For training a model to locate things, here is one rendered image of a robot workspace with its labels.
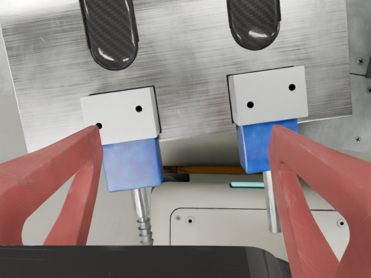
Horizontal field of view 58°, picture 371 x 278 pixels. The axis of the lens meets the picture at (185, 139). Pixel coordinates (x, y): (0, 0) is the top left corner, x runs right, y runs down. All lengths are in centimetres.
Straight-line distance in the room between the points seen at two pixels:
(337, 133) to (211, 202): 59
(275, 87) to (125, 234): 106
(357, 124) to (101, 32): 25
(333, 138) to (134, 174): 19
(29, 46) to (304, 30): 21
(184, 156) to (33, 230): 60
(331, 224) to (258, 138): 75
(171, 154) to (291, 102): 92
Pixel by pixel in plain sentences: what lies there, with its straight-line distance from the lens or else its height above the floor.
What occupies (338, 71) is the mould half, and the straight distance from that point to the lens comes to 29.
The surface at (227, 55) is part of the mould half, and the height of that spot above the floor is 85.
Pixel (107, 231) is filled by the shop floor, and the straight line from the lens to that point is 126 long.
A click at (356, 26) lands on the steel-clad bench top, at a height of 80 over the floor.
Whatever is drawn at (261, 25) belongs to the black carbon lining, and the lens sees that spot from 28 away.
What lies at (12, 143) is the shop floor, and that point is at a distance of 128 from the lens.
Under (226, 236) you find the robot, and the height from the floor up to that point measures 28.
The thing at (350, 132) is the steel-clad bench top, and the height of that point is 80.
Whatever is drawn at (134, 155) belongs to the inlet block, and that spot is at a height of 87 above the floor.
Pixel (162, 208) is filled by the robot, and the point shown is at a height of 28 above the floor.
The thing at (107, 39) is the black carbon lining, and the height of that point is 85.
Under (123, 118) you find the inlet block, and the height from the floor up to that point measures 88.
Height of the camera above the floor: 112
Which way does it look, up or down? 81 degrees down
